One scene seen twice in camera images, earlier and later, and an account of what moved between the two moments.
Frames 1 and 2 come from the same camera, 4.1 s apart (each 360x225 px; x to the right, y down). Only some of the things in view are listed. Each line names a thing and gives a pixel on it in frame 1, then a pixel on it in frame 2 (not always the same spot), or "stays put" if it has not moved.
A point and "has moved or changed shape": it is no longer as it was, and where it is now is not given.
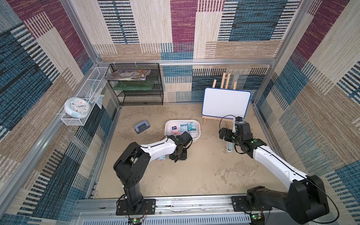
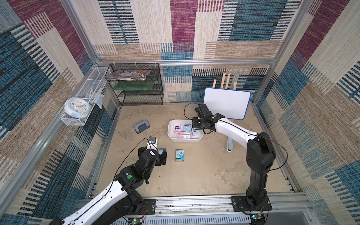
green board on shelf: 134,86 stays put
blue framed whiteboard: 225,103 stays put
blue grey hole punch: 141,126 stays put
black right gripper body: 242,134 to 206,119
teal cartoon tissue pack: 191,127 to 196,131
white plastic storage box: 177,126 stays put
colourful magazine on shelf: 128,74 stays put
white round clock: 77,107 stays put
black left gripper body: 183,156 to 158,161
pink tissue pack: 174,128 has moved or changed shape
